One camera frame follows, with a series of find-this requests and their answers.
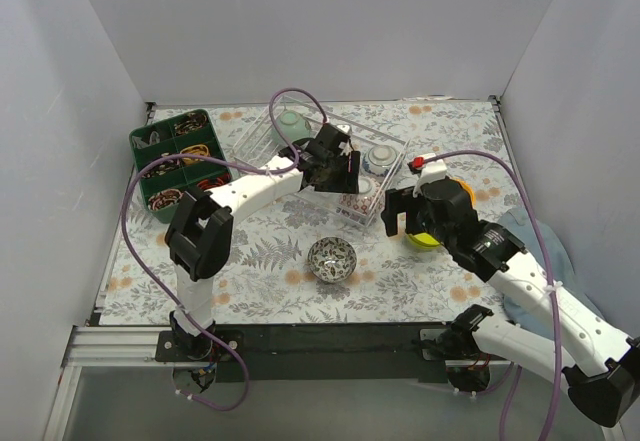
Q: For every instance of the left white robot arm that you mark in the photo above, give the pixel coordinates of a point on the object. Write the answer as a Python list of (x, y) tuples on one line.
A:
[(200, 233)]

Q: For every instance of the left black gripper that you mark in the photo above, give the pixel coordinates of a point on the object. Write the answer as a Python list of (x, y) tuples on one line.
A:
[(345, 172)]

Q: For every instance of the white wire dish rack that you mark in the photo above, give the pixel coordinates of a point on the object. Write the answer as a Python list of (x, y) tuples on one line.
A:
[(260, 142)]

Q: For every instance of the lime green bowl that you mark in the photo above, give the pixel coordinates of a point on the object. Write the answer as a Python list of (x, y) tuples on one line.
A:
[(422, 242)]

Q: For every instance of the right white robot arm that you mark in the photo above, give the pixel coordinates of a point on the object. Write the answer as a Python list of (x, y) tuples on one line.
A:
[(600, 363)]

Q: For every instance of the orange bowl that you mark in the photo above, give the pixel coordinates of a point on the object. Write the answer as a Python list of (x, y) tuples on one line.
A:
[(467, 188)]

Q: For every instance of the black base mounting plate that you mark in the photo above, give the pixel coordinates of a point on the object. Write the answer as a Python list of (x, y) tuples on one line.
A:
[(345, 351)]

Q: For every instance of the pale green ceramic bowl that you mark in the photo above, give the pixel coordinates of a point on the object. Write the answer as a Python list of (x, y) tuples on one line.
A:
[(293, 125)]

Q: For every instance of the red diamond patterned bowl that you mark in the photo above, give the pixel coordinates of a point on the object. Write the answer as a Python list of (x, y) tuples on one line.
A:
[(363, 206)]

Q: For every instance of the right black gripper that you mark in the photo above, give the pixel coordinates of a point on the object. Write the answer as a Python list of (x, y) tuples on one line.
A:
[(400, 206)]

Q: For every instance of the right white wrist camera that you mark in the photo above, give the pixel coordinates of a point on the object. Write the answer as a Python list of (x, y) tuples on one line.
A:
[(428, 170)]

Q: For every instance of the green compartment organizer tray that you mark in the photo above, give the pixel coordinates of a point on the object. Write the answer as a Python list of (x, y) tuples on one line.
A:
[(162, 186)]

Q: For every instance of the pink patterned bowl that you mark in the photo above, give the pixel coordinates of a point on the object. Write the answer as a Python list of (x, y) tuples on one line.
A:
[(332, 259)]

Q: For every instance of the blue cloth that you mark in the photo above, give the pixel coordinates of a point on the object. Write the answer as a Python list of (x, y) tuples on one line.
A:
[(517, 221)]

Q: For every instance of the blue patterned white bowl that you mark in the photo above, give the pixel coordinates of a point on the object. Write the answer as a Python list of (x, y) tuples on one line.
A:
[(379, 160)]

